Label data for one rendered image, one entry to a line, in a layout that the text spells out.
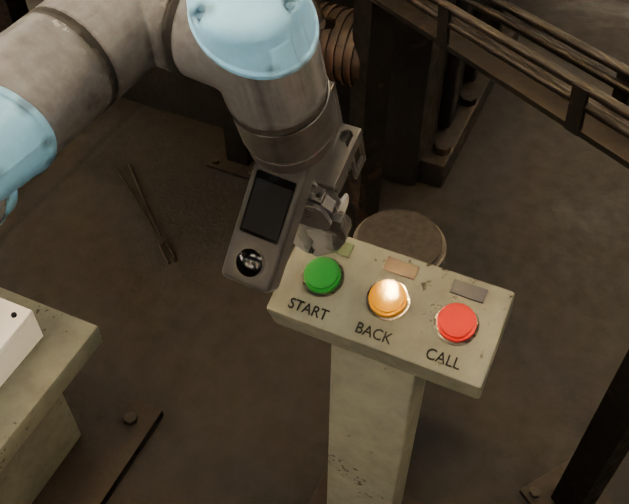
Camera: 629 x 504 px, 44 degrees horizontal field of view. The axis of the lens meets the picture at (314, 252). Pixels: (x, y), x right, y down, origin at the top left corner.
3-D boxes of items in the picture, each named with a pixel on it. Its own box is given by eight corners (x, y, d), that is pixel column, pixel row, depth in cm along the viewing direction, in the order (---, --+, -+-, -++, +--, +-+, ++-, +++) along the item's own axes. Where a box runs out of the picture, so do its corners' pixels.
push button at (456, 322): (444, 302, 81) (444, 296, 79) (481, 315, 80) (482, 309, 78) (431, 336, 80) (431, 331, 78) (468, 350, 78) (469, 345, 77)
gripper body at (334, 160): (370, 163, 71) (358, 86, 60) (334, 243, 68) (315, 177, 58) (295, 141, 73) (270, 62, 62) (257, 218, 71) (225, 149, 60)
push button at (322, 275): (314, 257, 85) (312, 251, 83) (347, 269, 84) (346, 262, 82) (299, 289, 84) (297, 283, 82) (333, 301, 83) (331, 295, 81)
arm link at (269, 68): (213, -83, 48) (332, -46, 46) (250, 32, 58) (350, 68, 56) (145, 10, 46) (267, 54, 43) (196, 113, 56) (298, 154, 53)
